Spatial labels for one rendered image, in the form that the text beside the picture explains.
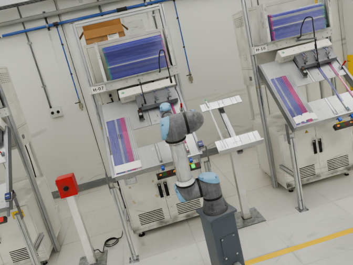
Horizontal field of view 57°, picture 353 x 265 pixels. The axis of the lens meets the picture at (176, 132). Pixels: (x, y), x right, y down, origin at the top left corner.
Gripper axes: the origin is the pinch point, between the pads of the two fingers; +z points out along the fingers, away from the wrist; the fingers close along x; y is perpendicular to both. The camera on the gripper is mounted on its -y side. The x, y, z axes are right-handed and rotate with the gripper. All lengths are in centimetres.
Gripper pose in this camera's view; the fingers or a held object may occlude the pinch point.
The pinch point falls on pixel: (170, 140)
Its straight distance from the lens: 241.9
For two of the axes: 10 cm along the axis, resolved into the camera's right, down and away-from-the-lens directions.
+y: 2.5, 6.6, -7.1
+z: 1.1, 7.1, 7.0
